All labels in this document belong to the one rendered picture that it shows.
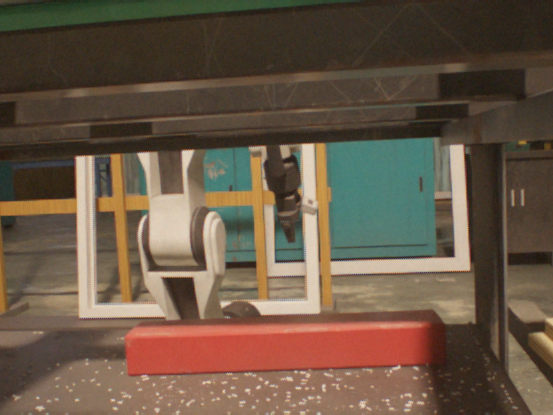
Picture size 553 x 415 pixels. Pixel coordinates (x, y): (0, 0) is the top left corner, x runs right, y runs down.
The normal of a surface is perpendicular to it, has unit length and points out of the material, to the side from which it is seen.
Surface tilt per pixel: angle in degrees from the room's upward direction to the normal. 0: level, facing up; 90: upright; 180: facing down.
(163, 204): 95
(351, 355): 90
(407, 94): 90
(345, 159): 90
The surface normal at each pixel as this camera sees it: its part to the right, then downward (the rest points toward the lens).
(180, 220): -0.26, -0.07
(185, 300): -0.19, 0.60
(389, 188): -0.12, 0.09
